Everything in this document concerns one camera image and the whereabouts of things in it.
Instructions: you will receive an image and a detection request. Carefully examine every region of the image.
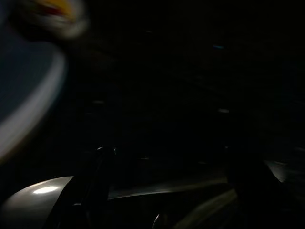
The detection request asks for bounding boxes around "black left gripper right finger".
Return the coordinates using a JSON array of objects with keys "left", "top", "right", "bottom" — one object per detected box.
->
[{"left": 225, "top": 143, "right": 286, "bottom": 229}]

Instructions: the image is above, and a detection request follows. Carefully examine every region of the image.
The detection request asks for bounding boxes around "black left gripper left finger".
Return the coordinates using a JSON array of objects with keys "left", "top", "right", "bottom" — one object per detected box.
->
[{"left": 71, "top": 146, "right": 118, "bottom": 229}]

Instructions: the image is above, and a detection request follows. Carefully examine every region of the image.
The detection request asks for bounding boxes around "white stacked plastic container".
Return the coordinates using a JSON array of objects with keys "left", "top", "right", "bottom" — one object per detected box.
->
[{"left": 0, "top": 23, "right": 69, "bottom": 164}]

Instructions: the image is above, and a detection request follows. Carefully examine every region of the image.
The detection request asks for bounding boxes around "white mug with flower print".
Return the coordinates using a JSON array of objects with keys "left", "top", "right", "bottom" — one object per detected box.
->
[{"left": 14, "top": 0, "right": 91, "bottom": 41}]

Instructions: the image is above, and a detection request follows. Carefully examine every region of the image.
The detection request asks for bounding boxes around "silver metal spoon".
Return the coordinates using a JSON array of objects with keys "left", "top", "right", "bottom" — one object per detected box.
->
[{"left": 0, "top": 176, "right": 228, "bottom": 229}]

